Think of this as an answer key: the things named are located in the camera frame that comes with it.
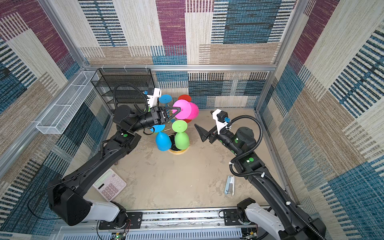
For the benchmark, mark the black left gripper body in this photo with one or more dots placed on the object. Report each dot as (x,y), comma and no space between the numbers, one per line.
(155,117)

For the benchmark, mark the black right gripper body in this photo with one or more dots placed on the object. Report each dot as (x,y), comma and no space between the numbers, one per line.
(223,137)

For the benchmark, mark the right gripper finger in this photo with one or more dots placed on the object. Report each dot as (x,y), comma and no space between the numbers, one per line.
(204,134)
(210,129)

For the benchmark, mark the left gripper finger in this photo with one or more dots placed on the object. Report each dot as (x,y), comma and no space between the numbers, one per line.
(172,109)
(169,114)

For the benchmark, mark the pink wine glass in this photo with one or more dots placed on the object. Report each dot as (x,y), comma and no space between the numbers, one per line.
(188,110)

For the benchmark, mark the green front wine glass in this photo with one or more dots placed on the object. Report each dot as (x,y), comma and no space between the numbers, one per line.
(182,141)

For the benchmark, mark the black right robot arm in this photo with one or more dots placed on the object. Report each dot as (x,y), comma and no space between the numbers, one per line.
(286,220)

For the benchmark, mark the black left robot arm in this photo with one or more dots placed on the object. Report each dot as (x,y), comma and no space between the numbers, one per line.
(66,195)

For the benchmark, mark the red wine glass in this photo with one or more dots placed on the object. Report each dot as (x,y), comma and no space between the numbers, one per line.
(188,99)

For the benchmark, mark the blue back wine glass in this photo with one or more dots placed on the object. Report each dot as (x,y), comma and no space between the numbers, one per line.
(165,99)

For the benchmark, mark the blue wine glass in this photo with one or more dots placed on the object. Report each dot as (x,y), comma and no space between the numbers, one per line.
(165,99)
(163,141)

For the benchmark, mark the blue front wine glass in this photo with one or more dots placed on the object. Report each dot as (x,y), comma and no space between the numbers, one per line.
(163,141)

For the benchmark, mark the gold wine glass rack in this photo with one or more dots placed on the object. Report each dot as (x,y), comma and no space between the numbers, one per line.
(171,134)

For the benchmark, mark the silver stapler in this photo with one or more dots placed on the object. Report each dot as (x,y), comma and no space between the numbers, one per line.
(230,186)

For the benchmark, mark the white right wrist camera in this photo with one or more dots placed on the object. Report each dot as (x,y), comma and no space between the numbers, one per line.
(223,122)

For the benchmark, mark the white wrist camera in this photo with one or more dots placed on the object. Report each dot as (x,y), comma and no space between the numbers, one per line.
(223,122)
(153,95)

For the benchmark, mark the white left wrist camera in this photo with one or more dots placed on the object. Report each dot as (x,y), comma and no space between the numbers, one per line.
(153,95)

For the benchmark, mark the black wire shelf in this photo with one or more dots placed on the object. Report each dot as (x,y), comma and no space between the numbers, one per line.
(120,87)

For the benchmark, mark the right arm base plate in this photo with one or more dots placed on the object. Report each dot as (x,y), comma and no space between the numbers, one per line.
(233,217)

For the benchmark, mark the aluminium mounting rail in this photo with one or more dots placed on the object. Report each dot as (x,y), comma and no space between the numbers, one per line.
(170,224)

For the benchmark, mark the white mesh wall basket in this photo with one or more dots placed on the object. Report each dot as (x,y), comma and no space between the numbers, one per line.
(59,116)

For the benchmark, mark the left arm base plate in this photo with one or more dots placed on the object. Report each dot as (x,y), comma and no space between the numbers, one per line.
(129,220)

